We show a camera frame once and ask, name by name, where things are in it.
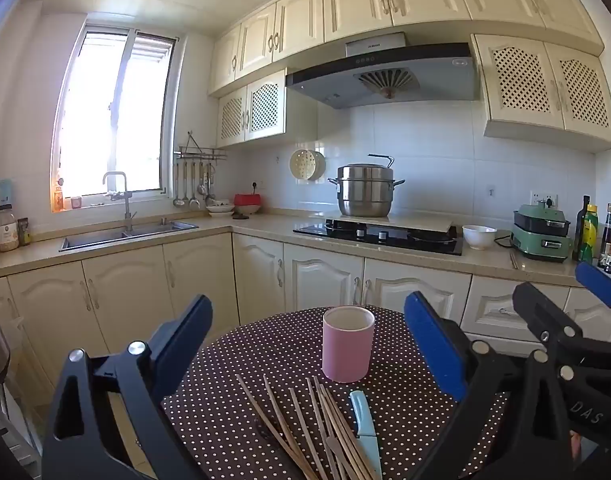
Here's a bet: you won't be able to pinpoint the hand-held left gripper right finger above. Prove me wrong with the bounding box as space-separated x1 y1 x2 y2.
404 291 571 480

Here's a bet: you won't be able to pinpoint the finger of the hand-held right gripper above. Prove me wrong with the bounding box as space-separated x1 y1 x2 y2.
513 282 586 356
575 261 611 321

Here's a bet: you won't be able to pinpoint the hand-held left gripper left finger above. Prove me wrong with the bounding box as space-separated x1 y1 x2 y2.
42 294 213 480

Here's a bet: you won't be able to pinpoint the teal knife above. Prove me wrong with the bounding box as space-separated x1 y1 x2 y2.
349 390 383 480

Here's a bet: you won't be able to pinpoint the pile of wooden chopsticks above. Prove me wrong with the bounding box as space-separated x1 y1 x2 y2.
235 374 379 480

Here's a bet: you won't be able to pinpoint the grey metal utensil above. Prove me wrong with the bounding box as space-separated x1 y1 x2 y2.
324 434 347 467

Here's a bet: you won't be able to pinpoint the row of hanging kitchen utensils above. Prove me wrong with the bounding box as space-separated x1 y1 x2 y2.
172 160 218 210

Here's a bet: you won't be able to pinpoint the dark sauce bottle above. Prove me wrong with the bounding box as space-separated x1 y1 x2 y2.
599 203 611 273

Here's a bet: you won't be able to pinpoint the yellow-green bottle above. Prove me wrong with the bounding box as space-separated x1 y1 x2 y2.
580 204 600 266

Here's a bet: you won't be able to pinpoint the dark green bottle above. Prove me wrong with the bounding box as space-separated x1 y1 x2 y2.
573 195 591 261

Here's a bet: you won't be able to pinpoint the green electric cooker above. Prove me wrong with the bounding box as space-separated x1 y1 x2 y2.
510 203 573 262

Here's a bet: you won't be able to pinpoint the polka dot round table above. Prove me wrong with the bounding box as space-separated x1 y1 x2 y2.
161 306 516 480

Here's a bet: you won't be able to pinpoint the black glass hob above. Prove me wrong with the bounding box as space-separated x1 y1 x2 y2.
292 217 465 257

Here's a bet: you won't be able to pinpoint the white bowl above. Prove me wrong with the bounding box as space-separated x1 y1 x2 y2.
462 224 497 251

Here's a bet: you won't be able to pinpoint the steel sink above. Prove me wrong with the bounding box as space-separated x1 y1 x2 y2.
59 219 200 253

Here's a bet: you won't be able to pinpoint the beige kitchen countertop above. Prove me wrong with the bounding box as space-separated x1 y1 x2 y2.
0 207 611 288

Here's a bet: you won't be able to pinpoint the steel faucet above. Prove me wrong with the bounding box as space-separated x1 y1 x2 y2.
102 171 136 233

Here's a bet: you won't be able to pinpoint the red container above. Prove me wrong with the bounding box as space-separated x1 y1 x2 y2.
234 193 263 216

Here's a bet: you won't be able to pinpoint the steel steamer pot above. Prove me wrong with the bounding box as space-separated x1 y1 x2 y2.
328 154 406 218

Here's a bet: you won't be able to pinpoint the jar with white label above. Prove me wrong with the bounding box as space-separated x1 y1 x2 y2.
0 204 20 253

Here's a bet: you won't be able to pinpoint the cream lattice door cabinet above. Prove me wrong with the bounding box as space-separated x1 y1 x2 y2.
470 34 611 153
216 69 319 150

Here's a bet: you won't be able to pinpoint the round cream steamer plates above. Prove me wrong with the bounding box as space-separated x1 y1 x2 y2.
289 149 327 181

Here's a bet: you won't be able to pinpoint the kitchen window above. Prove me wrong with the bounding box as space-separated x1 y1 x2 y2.
50 19 180 213

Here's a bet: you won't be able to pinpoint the grey range hood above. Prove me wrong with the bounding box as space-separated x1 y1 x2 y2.
285 32 481 110

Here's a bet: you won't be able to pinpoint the wall utensil rack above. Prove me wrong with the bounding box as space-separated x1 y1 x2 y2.
174 131 228 162

